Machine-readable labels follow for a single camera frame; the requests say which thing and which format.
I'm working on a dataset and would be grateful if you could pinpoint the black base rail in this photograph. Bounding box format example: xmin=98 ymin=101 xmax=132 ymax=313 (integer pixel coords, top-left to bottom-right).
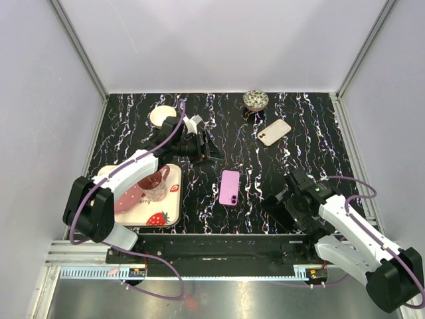
xmin=105 ymin=232 xmax=342 ymax=280

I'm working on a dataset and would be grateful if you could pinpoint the patterned ceramic bowl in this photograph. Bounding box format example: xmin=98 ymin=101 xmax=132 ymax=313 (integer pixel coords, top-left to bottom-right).
xmin=243 ymin=90 xmax=269 ymax=112

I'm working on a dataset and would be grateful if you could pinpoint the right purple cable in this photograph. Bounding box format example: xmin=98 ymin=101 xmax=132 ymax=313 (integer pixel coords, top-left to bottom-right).
xmin=275 ymin=175 xmax=425 ymax=308

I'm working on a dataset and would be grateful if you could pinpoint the cream white bowl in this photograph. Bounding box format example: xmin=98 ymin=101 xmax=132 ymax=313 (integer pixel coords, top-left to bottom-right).
xmin=149 ymin=105 xmax=177 ymax=129

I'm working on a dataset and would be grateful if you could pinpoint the left aluminium frame post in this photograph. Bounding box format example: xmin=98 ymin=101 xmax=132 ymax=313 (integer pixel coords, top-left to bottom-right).
xmin=48 ymin=0 xmax=110 ymax=97

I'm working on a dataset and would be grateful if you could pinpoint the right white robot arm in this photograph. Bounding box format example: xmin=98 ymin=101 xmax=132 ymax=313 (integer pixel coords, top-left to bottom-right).
xmin=262 ymin=169 xmax=424 ymax=313

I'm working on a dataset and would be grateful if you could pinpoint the aluminium frame post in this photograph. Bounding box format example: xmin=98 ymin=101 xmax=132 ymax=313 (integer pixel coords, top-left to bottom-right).
xmin=48 ymin=0 xmax=110 ymax=97
xmin=335 ymin=0 xmax=399 ymax=99

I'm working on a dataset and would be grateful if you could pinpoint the pink glass mug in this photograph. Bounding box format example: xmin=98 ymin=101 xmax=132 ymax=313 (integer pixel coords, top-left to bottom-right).
xmin=137 ymin=165 xmax=171 ymax=202

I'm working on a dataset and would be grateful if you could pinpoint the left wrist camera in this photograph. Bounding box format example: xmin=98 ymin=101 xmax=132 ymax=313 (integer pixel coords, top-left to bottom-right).
xmin=183 ymin=114 xmax=205 ymax=134

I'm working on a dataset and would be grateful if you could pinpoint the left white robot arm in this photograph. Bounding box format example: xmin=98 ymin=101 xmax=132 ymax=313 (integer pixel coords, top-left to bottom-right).
xmin=62 ymin=117 xmax=224 ymax=263

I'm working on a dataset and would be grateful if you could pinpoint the right aluminium frame post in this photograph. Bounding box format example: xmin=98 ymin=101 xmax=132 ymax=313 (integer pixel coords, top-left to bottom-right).
xmin=335 ymin=0 xmax=399 ymax=99

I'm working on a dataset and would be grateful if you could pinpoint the pink phone case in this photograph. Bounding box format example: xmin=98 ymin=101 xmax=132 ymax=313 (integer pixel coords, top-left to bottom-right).
xmin=257 ymin=119 xmax=292 ymax=147

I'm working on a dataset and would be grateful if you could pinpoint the strawberry print tray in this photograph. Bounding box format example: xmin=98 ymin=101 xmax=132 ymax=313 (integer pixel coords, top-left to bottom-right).
xmin=115 ymin=164 xmax=182 ymax=228

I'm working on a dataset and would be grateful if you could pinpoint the pink polka dot plate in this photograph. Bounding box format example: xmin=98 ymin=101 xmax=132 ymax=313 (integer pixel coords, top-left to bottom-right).
xmin=114 ymin=184 xmax=143 ymax=213

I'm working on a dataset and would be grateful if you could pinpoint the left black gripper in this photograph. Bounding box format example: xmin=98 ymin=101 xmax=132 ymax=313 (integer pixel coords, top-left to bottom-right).
xmin=172 ymin=130 xmax=226 ymax=167

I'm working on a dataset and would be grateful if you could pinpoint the purple smartphone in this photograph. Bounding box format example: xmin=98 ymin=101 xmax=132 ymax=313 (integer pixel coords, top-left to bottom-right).
xmin=218 ymin=170 xmax=240 ymax=206

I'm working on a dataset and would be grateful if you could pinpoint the black smartphone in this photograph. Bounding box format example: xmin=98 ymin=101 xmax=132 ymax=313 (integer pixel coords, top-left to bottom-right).
xmin=261 ymin=195 xmax=296 ymax=232

